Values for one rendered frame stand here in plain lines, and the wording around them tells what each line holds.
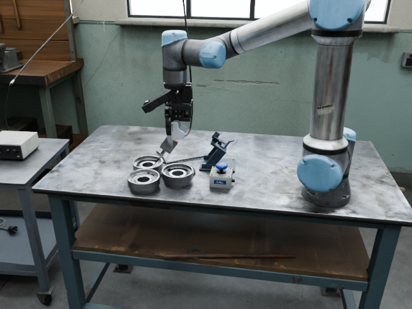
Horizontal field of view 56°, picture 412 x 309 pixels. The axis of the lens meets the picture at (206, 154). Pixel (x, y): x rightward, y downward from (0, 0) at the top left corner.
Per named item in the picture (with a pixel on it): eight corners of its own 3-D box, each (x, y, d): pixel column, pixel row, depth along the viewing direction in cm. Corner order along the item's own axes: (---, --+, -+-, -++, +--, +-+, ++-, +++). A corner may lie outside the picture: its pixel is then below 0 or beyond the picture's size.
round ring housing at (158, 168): (146, 182, 130) (145, 171, 129) (127, 172, 137) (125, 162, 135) (169, 171, 137) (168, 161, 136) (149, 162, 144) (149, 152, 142)
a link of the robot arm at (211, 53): (232, 38, 113) (200, 35, 118) (215, 43, 104) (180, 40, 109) (231, 65, 116) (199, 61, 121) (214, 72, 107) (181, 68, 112)
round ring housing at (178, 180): (199, 179, 132) (199, 169, 130) (178, 192, 125) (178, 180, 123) (177, 170, 138) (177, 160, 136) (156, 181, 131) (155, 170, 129)
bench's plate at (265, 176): (32, 193, 127) (30, 187, 126) (102, 127, 180) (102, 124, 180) (419, 228, 111) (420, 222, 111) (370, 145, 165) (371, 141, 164)
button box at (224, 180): (209, 187, 127) (209, 175, 125) (211, 178, 134) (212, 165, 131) (233, 190, 126) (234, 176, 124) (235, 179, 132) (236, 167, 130)
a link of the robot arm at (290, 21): (371, -35, 99) (214, 31, 127) (364, -36, 91) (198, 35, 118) (381, 10, 102) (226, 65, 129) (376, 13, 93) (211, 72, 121)
